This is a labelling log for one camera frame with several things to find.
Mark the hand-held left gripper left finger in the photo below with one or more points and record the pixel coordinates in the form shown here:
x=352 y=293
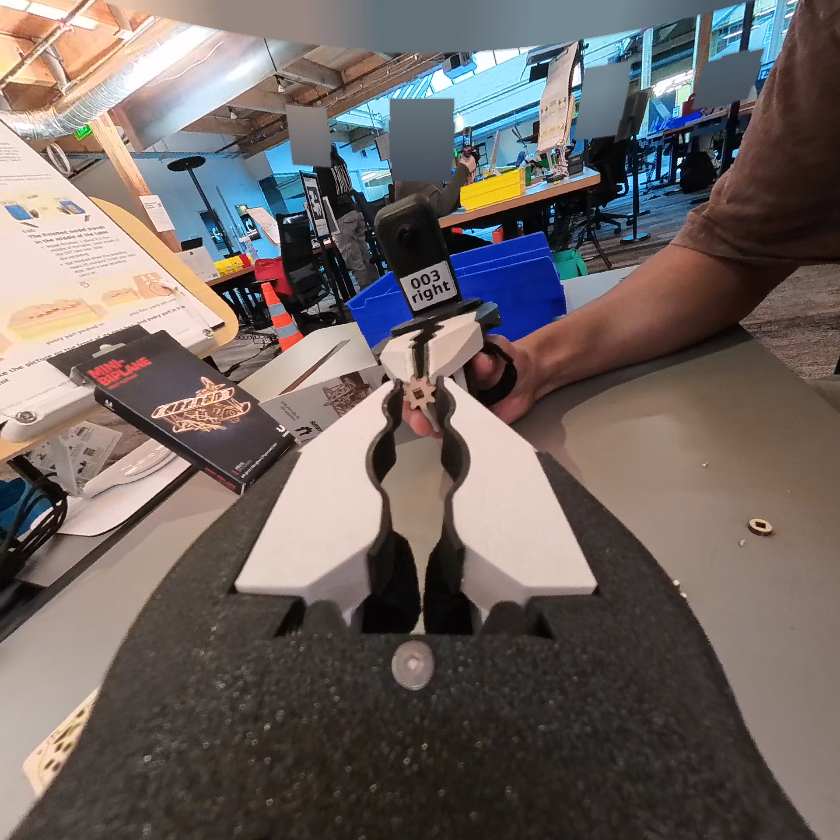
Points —
x=315 y=518

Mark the black and white tag poster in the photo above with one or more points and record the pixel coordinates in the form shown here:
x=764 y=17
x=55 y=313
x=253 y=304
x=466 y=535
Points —
x=315 y=207

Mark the green plastic bin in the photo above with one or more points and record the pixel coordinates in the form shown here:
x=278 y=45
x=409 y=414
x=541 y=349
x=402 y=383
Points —
x=571 y=264

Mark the black model kit box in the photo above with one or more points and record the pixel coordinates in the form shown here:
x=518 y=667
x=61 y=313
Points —
x=184 y=407

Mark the wooden instruction board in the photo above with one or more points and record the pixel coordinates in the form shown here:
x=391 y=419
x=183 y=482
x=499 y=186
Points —
x=197 y=302

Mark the tall instruction board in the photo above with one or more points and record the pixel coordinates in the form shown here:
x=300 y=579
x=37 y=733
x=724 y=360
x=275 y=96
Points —
x=559 y=98

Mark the printed instruction sheet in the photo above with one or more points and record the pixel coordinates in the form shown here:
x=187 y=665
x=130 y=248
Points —
x=79 y=282

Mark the black floor lamp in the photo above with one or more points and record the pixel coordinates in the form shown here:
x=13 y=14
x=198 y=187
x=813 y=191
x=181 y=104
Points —
x=197 y=164

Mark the plywood parts sheet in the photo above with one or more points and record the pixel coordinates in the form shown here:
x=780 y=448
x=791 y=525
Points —
x=59 y=748

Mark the grey desk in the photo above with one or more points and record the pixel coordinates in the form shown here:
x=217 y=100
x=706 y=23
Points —
x=656 y=459

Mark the white board stand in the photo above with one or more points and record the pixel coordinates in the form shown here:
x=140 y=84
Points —
x=52 y=421

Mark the row of small yellow bins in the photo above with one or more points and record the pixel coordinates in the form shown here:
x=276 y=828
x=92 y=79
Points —
x=233 y=266

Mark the white cardboard sleeve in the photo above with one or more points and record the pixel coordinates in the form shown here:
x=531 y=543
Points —
x=295 y=361

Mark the small wooden gear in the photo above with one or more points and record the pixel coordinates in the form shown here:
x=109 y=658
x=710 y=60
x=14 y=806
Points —
x=421 y=394

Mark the orange traffic cone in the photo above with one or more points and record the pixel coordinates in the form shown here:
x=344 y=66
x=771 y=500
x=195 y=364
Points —
x=282 y=325

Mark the person's right forearm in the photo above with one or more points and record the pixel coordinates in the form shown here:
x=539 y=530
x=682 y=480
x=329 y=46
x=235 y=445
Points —
x=656 y=308

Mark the yellow plastic bin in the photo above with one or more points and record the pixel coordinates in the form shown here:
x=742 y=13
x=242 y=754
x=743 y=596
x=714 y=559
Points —
x=492 y=190

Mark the blue plastic bin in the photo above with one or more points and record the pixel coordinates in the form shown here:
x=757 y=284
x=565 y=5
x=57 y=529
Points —
x=512 y=289

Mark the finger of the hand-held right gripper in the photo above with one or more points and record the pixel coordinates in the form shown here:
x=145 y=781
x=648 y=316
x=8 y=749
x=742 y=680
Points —
x=453 y=351
x=399 y=361

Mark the white instruction booklet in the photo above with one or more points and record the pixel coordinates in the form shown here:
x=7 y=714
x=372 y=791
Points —
x=328 y=407

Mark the long wooden table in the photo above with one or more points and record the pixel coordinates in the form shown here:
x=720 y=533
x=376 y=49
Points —
x=558 y=187

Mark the silver ventilation duct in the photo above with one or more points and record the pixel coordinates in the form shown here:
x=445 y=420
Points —
x=164 y=85

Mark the black office chair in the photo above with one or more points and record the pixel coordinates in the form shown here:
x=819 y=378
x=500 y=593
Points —
x=607 y=177
x=298 y=262

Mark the person's right hand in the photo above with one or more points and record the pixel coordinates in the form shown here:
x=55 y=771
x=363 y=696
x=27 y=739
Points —
x=531 y=374

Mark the printed leaflet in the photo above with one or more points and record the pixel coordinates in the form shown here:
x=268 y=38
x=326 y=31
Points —
x=79 y=456

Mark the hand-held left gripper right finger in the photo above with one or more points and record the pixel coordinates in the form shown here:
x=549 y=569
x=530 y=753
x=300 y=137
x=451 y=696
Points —
x=518 y=525

